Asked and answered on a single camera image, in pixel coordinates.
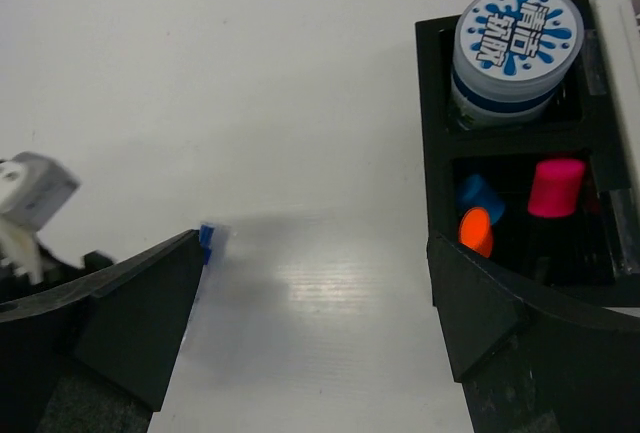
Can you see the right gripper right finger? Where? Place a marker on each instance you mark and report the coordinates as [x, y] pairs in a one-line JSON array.
[[529, 358]]

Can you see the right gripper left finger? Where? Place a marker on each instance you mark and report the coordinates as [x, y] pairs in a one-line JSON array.
[[93, 348]]

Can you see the orange cap highlighter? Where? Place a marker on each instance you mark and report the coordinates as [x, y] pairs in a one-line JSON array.
[[475, 231]]

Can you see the pink cap highlighter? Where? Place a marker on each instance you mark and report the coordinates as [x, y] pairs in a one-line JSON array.
[[556, 187]]

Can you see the blue cap highlighter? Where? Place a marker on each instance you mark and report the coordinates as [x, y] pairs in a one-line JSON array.
[[475, 191]]

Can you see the blue white round jar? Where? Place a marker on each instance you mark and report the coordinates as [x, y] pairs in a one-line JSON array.
[[510, 58]]

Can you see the black slotted organizer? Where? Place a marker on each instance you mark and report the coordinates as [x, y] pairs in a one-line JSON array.
[[580, 122]]

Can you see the white slotted organizer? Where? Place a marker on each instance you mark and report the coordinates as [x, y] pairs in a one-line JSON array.
[[617, 24]]

